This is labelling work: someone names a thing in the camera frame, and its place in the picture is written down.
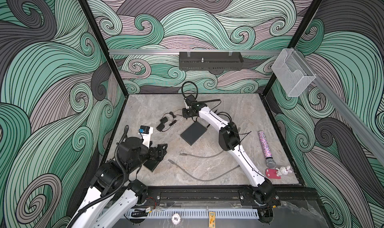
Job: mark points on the round white sticker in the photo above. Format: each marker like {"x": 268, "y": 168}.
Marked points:
{"x": 176, "y": 219}

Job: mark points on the glitter purple microphone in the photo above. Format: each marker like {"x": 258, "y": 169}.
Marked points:
{"x": 270, "y": 163}

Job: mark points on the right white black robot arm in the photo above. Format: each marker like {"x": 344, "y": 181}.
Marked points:
{"x": 229, "y": 140}

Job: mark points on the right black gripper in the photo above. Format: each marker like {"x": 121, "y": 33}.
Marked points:
{"x": 183, "y": 113}

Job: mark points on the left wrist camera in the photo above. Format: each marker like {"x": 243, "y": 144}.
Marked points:
{"x": 144, "y": 129}

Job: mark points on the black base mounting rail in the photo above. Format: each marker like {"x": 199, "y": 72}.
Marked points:
{"x": 243, "y": 195}

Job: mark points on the dark grey box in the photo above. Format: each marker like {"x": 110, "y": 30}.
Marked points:
{"x": 193, "y": 133}

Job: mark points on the black perforated wall tray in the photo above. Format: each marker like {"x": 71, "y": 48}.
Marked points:
{"x": 210, "y": 61}

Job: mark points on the white slotted cable duct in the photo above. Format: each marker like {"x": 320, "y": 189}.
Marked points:
{"x": 204, "y": 214}

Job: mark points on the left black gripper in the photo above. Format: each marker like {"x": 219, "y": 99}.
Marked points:
{"x": 160, "y": 153}

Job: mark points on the clear acrylic wall holder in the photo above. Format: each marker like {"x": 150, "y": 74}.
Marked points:
{"x": 293, "y": 72}

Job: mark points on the black network switch box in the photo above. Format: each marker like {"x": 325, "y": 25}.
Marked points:
{"x": 151, "y": 164}

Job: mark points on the pink toy with bunny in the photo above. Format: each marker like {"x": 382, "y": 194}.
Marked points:
{"x": 277, "y": 173}

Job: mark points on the black power adapter with cable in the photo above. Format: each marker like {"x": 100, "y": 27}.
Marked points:
{"x": 172, "y": 121}

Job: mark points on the yellow label tag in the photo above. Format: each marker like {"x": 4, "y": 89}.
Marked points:
{"x": 212, "y": 219}

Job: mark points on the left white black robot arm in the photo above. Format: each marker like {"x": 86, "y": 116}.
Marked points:
{"x": 112, "y": 193}

